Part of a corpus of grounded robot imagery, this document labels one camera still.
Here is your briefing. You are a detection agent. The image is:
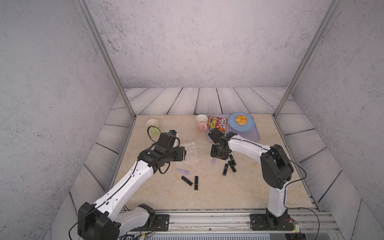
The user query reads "clear acrylic lipstick organizer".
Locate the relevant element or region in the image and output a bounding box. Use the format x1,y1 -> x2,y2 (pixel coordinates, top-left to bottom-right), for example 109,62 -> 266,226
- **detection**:
181,142 -> 199,161

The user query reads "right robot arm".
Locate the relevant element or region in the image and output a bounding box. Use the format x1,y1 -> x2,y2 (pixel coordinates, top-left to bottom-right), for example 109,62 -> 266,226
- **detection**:
208,122 -> 302,236

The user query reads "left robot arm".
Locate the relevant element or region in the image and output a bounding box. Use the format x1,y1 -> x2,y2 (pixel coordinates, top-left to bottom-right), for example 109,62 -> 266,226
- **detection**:
74,130 -> 187,240

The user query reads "colourful snack bag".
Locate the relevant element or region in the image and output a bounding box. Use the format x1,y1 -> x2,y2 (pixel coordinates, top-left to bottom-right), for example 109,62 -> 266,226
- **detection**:
208,116 -> 228,133

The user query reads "pink mug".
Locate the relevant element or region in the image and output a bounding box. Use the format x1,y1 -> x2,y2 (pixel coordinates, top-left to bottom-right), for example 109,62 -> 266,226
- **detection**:
196,115 -> 208,132

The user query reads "bread roll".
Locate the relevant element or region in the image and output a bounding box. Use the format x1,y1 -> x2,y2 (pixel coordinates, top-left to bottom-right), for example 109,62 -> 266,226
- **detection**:
235,115 -> 248,126

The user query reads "green mug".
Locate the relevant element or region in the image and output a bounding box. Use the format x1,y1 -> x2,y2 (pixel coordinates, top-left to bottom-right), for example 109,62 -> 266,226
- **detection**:
146,119 -> 161,136

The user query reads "lavender tray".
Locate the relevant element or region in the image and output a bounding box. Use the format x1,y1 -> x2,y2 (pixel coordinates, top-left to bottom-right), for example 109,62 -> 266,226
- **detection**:
215,114 -> 260,142

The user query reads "blue plate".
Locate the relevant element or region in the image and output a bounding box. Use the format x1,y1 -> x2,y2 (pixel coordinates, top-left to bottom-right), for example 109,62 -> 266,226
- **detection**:
228,113 -> 255,133

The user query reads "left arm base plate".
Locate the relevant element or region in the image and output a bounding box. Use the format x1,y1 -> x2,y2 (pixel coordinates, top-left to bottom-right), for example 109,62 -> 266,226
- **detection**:
131,214 -> 170,232

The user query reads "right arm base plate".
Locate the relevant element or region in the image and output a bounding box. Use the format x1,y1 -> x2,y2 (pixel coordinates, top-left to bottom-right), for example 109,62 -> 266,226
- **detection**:
250,213 -> 296,231

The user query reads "aluminium rail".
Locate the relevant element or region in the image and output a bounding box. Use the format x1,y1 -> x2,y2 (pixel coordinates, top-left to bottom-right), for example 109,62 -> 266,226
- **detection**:
118,208 -> 343,240

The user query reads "right frame post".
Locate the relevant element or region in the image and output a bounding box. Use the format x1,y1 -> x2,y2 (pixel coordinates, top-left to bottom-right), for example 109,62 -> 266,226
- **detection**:
273,0 -> 342,119

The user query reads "frame post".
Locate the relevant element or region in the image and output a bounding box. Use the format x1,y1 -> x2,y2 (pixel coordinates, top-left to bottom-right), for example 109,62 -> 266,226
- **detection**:
273,0 -> 342,119
76,0 -> 136,119

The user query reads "left frame post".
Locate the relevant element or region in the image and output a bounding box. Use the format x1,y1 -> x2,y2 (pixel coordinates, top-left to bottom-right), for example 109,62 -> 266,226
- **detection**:
76,0 -> 136,119

